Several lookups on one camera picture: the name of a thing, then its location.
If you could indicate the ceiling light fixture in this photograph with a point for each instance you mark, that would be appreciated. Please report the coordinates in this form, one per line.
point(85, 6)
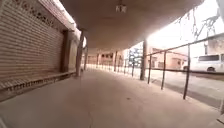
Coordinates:
point(121, 8)

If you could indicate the row of canopy columns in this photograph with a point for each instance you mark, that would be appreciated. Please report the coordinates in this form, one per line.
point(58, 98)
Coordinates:
point(143, 60)

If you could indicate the concrete covered walkway floor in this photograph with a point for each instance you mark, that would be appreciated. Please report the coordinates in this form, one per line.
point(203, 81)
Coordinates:
point(100, 100)

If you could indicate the walkway canopy roof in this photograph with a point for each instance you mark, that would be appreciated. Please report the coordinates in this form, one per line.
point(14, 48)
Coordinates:
point(113, 26)

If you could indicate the grey road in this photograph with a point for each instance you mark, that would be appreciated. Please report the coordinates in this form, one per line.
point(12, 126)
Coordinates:
point(200, 85)

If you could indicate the tan low building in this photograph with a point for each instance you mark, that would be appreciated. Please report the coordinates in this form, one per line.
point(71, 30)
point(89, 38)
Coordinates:
point(173, 60)

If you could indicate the dark metal railing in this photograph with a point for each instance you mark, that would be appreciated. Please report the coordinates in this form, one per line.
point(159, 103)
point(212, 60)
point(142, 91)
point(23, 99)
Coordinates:
point(187, 73)

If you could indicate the bare tree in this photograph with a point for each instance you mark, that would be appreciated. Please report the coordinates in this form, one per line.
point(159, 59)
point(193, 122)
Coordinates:
point(206, 25)

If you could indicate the white van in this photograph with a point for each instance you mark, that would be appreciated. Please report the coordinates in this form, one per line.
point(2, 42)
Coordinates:
point(206, 62)

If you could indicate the brick ledge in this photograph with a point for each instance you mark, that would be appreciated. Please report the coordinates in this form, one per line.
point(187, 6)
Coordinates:
point(26, 84)

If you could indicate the brick building with shutter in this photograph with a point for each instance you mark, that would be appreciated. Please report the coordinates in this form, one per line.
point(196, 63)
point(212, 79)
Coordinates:
point(30, 43)

